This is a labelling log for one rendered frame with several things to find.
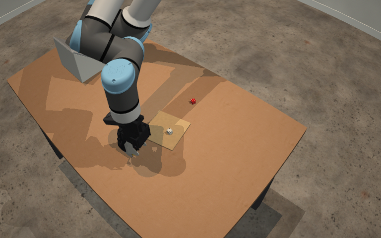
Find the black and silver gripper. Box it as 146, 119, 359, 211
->
117, 115, 151, 157

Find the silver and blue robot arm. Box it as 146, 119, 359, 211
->
65, 0, 161, 126

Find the tan square mat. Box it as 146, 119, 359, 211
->
147, 110, 191, 151

